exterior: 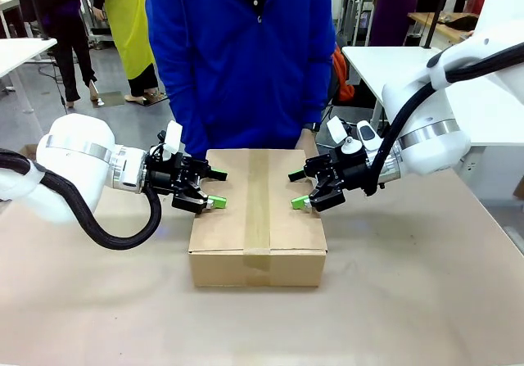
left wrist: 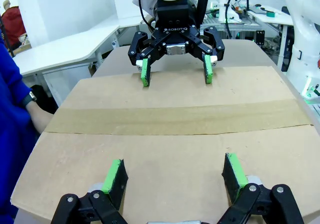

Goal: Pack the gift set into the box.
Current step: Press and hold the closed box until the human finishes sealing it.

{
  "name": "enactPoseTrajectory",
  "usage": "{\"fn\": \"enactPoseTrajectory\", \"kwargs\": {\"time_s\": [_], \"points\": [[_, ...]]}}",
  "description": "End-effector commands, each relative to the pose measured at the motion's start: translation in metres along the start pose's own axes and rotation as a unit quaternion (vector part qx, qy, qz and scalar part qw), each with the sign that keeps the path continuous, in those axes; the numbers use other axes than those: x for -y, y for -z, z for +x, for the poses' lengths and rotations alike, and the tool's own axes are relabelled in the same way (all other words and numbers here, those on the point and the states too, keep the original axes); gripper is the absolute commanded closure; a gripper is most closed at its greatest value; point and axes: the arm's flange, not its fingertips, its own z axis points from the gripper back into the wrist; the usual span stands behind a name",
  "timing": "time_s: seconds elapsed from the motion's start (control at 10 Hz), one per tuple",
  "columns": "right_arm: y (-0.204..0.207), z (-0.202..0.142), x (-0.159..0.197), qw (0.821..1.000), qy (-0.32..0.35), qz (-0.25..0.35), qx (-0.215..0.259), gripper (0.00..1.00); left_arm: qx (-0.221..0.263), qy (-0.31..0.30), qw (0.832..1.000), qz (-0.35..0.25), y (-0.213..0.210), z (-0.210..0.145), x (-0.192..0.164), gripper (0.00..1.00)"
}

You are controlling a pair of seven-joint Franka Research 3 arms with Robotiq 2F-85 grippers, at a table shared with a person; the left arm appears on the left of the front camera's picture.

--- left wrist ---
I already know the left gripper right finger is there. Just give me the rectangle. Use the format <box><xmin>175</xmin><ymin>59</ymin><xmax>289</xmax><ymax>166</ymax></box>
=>
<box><xmin>217</xmin><ymin>152</ymin><xmax>305</xmax><ymax>224</ymax></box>

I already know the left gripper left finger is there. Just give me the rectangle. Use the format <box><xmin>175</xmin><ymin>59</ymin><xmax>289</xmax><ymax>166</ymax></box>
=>
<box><xmin>51</xmin><ymin>158</ymin><xmax>130</xmax><ymax>224</ymax></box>

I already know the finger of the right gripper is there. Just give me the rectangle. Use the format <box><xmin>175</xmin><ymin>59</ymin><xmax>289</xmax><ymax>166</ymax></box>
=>
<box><xmin>186</xmin><ymin>26</ymin><xmax>226</xmax><ymax>85</ymax></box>
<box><xmin>127</xmin><ymin>31</ymin><xmax>161</xmax><ymax>87</ymax></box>

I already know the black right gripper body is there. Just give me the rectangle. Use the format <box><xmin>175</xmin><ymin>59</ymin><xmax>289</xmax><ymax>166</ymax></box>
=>
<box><xmin>151</xmin><ymin>0</ymin><xmax>201</xmax><ymax>57</ymax></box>

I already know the brown cardboard box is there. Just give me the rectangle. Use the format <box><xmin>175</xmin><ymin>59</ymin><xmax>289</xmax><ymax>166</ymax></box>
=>
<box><xmin>9</xmin><ymin>66</ymin><xmax>320</xmax><ymax>224</ymax></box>

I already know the person's left forearm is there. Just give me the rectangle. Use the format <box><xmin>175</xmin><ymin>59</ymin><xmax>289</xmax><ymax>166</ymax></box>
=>
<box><xmin>28</xmin><ymin>104</ymin><xmax>55</xmax><ymax>135</ymax></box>

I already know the white cluttered workbench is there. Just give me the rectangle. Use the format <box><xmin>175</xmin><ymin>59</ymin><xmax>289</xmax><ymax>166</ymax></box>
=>
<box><xmin>246</xmin><ymin>3</ymin><xmax>295</xmax><ymax>71</ymax></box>

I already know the white corner desk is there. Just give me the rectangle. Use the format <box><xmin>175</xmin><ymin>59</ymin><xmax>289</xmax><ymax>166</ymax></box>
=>
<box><xmin>11</xmin><ymin>15</ymin><xmax>152</xmax><ymax>104</ymax></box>

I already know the person in blue coat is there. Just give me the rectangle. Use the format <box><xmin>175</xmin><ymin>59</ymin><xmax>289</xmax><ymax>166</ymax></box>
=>
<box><xmin>0</xmin><ymin>28</ymin><xmax>42</xmax><ymax>224</ymax></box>

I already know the dark wrist watch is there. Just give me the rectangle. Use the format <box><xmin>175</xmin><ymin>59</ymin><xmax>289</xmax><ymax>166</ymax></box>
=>
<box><xmin>23</xmin><ymin>90</ymin><xmax>38</xmax><ymax>107</ymax></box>

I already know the person in red top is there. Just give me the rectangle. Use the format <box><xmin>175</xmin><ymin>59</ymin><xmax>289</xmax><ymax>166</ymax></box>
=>
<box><xmin>0</xmin><ymin>0</ymin><xmax>28</xmax><ymax>51</ymax></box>

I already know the thin black cable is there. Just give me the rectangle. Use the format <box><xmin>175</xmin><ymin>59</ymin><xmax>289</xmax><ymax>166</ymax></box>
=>
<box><xmin>136</xmin><ymin>0</ymin><xmax>156</xmax><ymax>33</ymax></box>

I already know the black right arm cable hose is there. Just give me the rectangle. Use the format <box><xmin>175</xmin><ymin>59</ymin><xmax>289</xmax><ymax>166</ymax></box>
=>
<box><xmin>198</xmin><ymin>0</ymin><xmax>210</xmax><ymax>27</ymax></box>

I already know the black box on frame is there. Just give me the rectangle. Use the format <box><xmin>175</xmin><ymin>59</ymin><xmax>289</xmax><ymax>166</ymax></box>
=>
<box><xmin>254</xmin><ymin>30</ymin><xmax>266</xmax><ymax>46</ymax></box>

